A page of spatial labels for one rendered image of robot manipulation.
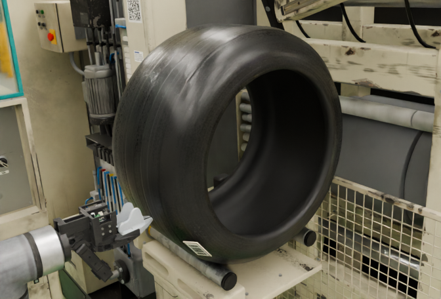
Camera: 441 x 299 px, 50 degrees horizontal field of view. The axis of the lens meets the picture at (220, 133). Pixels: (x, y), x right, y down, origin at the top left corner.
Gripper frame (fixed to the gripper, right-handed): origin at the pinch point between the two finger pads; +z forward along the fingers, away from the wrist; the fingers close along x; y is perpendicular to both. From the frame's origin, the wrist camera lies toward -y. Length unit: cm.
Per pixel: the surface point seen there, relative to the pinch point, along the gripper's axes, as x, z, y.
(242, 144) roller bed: 37, 59, -6
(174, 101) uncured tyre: -7.0, 4.7, 28.1
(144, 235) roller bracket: 23.2, 10.7, -17.8
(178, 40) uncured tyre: 7.0, 15.7, 37.9
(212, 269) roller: -6.6, 12.7, -14.6
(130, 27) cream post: 36, 19, 39
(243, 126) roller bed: 36, 59, 1
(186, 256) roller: 3.7, 12.0, -15.7
